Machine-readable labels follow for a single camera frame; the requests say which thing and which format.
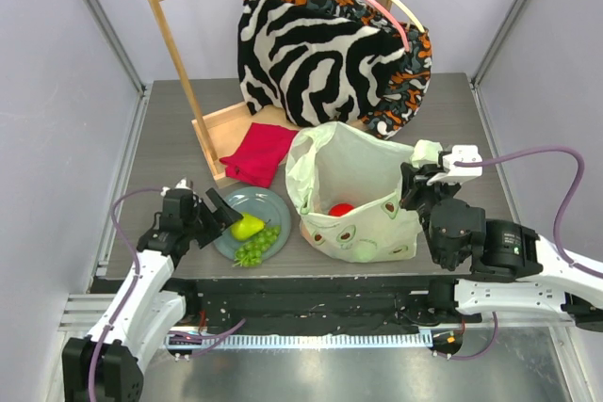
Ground wooden clothes rack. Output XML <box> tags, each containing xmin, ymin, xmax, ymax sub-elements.
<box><xmin>139</xmin><ymin>0</ymin><xmax>408</xmax><ymax>189</ymax></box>

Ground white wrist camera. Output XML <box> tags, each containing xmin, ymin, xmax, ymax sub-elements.
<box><xmin>160</xmin><ymin>177</ymin><xmax>194</xmax><ymax>197</ymax></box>
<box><xmin>427</xmin><ymin>145</ymin><xmax>482</xmax><ymax>185</ymax></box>

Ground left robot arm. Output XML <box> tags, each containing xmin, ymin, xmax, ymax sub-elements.
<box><xmin>61</xmin><ymin>180</ymin><xmax>242</xmax><ymax>401</ymax></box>

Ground zebra pattern garment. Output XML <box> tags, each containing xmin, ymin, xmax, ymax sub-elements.
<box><xmin>237</xmin><ymin>0</ymin><xmax>406</xmax><ymax>127</ymax></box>

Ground red apple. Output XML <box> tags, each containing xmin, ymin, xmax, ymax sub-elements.
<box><xmin>328</xmin><ymin>203</ymin><xmax>354</xmax><ymax>217</ymax></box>

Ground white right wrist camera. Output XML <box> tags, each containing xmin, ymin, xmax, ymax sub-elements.
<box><xmin>427</xmin><ymin>145</ymin><xmax>482</xmax><ymax>185</ymax></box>

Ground red folded cloth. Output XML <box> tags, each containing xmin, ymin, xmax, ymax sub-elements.
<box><xmin>220</xmin><ymin>123</ymin><xmax>298</xmax><ymax>188</ymax></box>

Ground aluminium frame rail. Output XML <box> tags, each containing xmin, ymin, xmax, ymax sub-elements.
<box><xmin>83</xmin><ymin>0</ymin><xmax>145</xmax><ymax>95</ymax></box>

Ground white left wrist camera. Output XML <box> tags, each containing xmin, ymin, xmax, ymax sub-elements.
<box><xmin>160</xmin><ymin>177</ymin><xmax>194</xmax><ymax>197</ymax></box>

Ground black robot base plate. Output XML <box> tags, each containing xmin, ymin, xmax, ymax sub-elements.
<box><xmin>163</xmin><ymin>276</ymin><xmax>481</xmax><ymax>336</ymax></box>

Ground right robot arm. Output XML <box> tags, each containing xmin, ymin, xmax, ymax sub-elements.
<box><xmin>399</xmin><ymin>163</ymin><xmax>602</xmax><ymax>332</ymax></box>

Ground green yellow pear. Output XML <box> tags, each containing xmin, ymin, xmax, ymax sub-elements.
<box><xmin>230</xmin><ymin>213</ymin><xmax>266</xmax><ymax>242</ymax></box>

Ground green grape bunch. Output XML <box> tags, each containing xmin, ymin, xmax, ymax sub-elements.
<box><xmin>234</xmin><ymin>226</ymin><xmax>281</xmax><ymax>267</ymax></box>

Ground camouflage pattern garment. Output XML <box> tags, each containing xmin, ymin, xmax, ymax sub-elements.
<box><xmin>267</xmin><ymin>0</ymin><xmax>432</xmax><ymax>139</ymax></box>

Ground white slotted cable duct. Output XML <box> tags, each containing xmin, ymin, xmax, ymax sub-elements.
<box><xmin>162</xmin><ymin>331</ymin><xmax>433</xmax><ymax>350</ymax></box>

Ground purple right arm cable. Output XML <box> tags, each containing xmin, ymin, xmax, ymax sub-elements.
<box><xmin>431</xmin><ymin>145</ymin><xmax>603</xmax><ymax>362</ymax></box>

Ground pale green plastic bag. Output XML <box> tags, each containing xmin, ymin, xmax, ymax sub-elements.
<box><xmin>285</xmin><ymin>122</ymin><xmax>442</xmax><ymax>263</ymax></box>

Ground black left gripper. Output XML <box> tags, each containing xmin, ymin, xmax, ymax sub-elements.
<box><xmin>183</xmin><ymin>188</ymin><xmax>241</xmax><ymax>248</ymax></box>

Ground grey blue plate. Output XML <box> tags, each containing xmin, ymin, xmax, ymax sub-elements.
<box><xmin>215</xmin><ymin>187</ymin><xmax>291</xmax><ymax>265</ymax></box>

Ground green apple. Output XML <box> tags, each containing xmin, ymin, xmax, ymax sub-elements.
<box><xmin>353</xmin><ymin>240</ymin><xmax>378</xmax><ymax>263</ymax></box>

